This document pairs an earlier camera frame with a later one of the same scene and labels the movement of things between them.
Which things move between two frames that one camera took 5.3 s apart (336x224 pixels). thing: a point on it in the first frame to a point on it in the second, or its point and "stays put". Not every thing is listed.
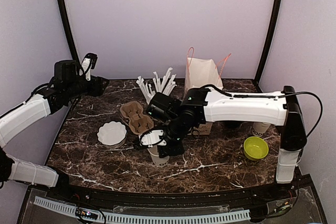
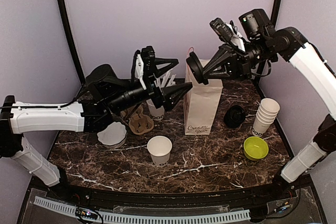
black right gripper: (177, 149) to (238, 64)
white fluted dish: (112, 134) stays put
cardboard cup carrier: (138, 123) stays put
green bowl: (255, 148) stays put
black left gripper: (96, 88) to (157, 96)
